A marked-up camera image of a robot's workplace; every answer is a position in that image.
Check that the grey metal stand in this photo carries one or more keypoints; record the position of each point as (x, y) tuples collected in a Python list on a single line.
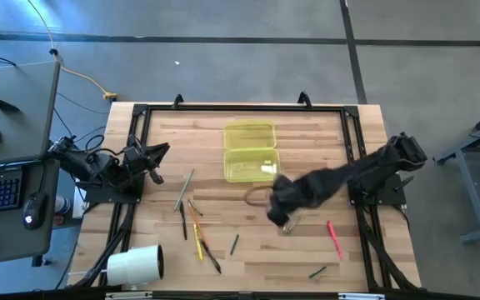
[(473, 196)]

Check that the dark green pen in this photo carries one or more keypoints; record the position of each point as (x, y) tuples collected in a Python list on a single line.
[(317, 272)]

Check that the silver bracket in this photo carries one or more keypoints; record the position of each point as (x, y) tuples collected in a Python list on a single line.
[(129, 296), (361, 296)]

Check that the short olive pencil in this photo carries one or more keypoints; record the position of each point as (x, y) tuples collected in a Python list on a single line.
[(195, 207)]

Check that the yellow marker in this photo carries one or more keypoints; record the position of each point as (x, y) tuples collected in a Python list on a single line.
[(198, 243)]

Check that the white can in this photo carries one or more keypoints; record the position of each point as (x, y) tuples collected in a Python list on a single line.
[(62, 205)]

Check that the black bracket part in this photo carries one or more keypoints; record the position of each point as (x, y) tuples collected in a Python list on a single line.
[(3, 105)]

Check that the black metal table frame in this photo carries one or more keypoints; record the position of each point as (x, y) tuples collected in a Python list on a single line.
[(244, 108)]

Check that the white cylinder housing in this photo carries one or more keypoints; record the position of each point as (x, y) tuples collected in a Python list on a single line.
[(133, 265)]

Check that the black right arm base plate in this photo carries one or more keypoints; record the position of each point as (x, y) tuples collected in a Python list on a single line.
[(390, 193)]

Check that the black table clamp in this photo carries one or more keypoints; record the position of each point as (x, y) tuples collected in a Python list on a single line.
[(305, 100), (178, 101)]

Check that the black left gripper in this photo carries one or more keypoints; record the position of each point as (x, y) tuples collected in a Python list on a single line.
[(138, 160)]

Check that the light grey desk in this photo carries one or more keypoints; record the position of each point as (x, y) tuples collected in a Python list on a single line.
[(19, 129)]

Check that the black pen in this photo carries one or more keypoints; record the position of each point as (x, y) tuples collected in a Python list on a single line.
[(183, 221)]

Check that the yellow translucent supply box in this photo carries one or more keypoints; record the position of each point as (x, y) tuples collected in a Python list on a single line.
[(250, 164)]

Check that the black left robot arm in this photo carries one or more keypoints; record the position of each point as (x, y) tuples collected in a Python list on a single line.
[(98, 166)]

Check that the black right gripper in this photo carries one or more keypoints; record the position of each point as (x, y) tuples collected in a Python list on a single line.
[(290, 193)]

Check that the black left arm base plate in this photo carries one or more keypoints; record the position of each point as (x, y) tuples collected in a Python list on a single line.
[(98, 196)]

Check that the dark green crayon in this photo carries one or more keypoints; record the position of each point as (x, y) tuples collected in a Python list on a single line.
[(234, 244)]

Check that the black computer mouse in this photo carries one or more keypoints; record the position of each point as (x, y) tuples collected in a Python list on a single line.
[(34, 210)]

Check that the brown rubber band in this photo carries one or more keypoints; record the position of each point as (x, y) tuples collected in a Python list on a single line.
[(246, 199)]

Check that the pink pen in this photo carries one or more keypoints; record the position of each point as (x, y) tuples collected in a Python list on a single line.
[(335, 239)]

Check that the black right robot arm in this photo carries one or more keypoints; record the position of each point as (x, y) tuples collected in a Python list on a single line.
[(369, 171)]

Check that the orange pencil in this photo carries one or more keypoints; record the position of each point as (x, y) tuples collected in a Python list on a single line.
[(197, 225)]

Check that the dark grey desk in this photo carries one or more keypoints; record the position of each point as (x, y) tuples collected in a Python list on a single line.
[(6, 246)]

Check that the grey-green pencil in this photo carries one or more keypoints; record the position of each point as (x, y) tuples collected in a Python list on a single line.
[(184, 190)]

